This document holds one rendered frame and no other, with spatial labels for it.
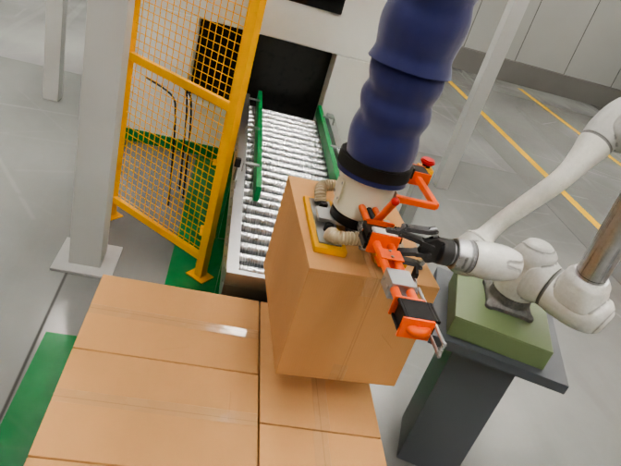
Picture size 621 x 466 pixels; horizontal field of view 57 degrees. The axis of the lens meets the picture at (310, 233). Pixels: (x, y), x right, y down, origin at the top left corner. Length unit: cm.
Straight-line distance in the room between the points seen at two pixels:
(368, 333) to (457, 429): 89
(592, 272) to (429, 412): 88
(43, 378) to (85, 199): 88
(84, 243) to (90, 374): 134
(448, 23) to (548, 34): 1081
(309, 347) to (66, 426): 70
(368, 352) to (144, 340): 74
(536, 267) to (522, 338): 25
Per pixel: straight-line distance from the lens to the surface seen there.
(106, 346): 197
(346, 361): 181
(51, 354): 272
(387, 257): 143
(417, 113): 160
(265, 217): 282
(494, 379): 235
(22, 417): 250
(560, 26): 1241
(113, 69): 270
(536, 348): 215
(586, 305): 208
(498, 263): 163
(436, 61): 157
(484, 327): 210
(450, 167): 540
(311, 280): 159
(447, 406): 244
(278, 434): 182
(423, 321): 123
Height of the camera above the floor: 190
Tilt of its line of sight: 29 degrees down
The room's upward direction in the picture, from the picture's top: 18 degrees clockwise
